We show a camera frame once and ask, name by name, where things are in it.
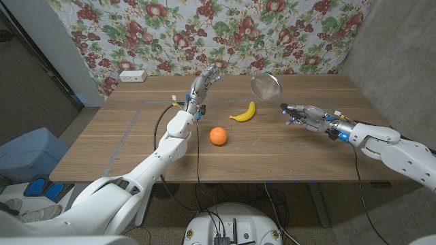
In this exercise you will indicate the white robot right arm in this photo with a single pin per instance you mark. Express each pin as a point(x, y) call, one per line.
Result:
point(408, 160)

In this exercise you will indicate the white sneaker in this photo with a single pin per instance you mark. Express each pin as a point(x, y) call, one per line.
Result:
point(41, 213)
point(12, 204)

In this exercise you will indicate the white table leg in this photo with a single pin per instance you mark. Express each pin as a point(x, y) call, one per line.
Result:
point(143, 214)

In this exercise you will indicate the blue foot pedal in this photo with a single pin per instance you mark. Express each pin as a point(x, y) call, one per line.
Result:
point(56, 190)
point(35, 187)

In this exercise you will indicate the white power strip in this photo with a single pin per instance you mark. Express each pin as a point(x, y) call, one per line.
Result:
point(133, 76)

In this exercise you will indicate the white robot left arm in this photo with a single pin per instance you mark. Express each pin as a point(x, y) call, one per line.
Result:
point(150, 170)

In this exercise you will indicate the orange fruit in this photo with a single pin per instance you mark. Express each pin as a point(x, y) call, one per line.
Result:
point(218, 136)

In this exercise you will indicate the grey-blue plastic bin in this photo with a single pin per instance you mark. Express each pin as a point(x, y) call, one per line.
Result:
point(30, 156)

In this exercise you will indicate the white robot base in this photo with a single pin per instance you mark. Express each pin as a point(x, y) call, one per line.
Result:
point(238, 221)

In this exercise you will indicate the floral fruit print backdrop cloth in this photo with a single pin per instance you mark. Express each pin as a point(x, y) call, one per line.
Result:
point(221, 34)

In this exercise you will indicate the black round fan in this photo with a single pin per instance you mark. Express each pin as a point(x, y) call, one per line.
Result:
point(168, 192)

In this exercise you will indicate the grey table leg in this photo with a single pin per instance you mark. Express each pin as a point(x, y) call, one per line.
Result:
point(320, 207)

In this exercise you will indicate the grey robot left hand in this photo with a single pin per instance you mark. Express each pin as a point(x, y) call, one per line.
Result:
point(199, 88)

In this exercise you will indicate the yellow toy banana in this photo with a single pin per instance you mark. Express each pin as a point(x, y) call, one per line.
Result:
point(247, 115)

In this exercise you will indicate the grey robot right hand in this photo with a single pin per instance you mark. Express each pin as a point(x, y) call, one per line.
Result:
point(315, 117)

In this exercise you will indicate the white robot torso edge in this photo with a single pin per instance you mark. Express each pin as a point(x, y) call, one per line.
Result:
point(68, 240)

